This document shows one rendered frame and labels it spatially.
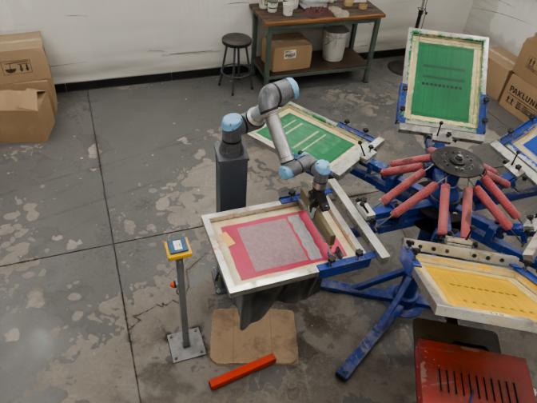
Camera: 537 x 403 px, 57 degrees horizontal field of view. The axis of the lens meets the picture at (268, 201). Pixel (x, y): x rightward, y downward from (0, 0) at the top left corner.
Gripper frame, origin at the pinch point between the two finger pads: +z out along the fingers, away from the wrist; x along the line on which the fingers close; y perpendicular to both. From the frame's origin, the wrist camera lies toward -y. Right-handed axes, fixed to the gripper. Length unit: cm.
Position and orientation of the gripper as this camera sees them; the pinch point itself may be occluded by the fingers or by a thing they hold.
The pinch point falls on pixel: (316, 217)
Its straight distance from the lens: 272.9
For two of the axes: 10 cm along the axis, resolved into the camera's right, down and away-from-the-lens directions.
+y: -3.4, -6.4, 6.9
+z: -0.6, 7.5, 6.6
